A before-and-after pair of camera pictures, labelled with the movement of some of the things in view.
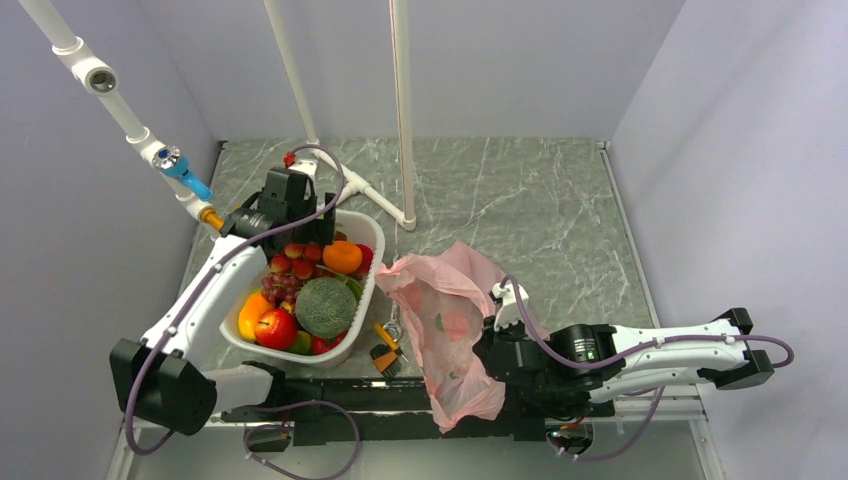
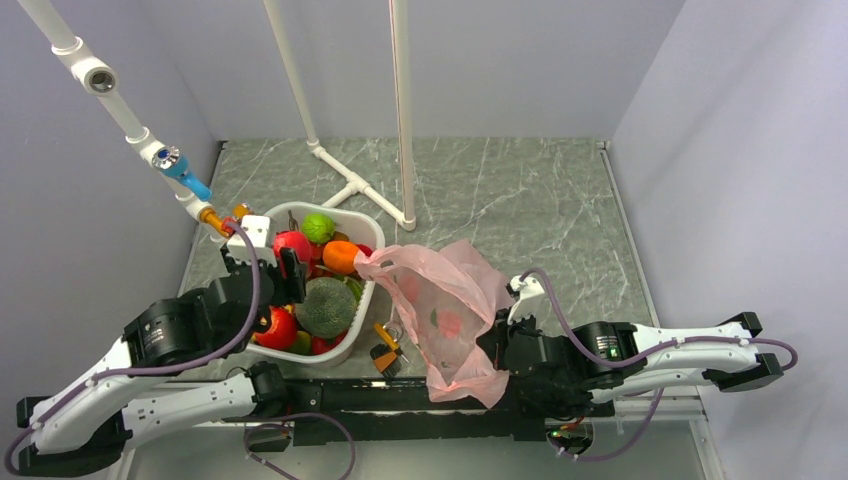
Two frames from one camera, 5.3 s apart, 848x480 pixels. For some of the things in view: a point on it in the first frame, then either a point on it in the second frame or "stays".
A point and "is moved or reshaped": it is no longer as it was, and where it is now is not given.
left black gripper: [320, 233] to [292, 287]
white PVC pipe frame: [406, 220] stays
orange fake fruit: [342, 256] stays
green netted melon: [326, 307] stays
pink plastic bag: [443, 295] is moved or reshaped
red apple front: [276, 329] stays
